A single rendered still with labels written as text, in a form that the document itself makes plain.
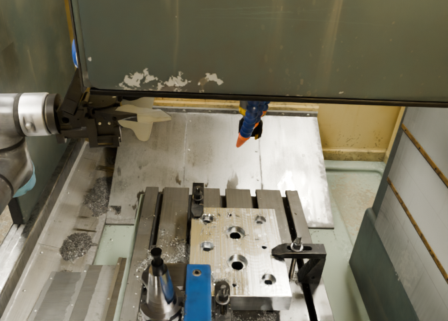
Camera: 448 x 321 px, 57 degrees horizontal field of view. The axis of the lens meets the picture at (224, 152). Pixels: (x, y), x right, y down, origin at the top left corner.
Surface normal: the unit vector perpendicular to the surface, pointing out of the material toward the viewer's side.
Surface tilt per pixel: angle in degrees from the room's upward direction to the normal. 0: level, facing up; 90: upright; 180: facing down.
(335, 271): 0
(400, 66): 90
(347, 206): 0
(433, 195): 90
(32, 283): 17
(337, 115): 90
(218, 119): 24
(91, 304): 8
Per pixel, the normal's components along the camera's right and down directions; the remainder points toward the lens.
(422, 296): -1.00, -0.01
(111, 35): 0.03, 0.55
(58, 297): 0.05, -0.90
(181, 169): 0.07, -0.54
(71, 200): 0.35, -0.79
